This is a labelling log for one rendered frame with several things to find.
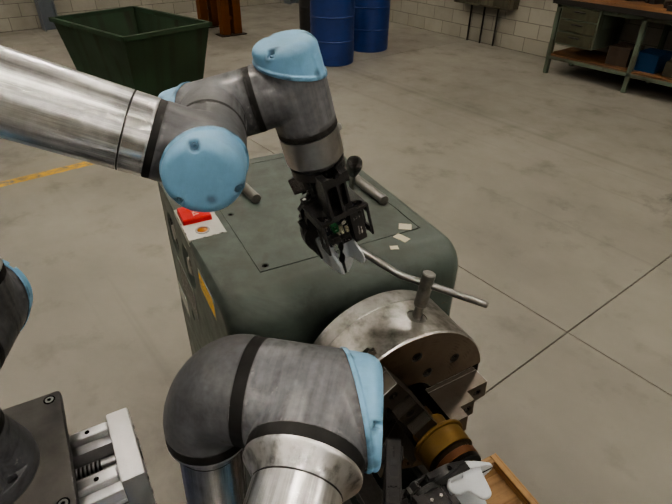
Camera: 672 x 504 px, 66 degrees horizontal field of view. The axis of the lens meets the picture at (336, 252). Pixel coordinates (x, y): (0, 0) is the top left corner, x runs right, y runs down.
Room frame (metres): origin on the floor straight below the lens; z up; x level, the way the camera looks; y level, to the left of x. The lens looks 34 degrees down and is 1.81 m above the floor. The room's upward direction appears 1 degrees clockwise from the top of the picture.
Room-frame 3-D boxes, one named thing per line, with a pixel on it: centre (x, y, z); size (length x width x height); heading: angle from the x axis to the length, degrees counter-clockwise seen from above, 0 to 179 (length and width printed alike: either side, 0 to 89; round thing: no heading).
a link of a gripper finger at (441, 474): (0.44, -0.16, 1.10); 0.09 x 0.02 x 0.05; 117
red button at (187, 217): (0.94, 0.30, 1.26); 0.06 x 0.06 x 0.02; 27
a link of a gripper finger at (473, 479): (0.44, -0.21, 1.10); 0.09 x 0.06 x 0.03; 117
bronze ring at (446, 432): (0.51, -0.18, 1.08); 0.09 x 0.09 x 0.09; 28
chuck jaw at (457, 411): (0.62, -0.22, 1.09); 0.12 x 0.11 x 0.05; 117
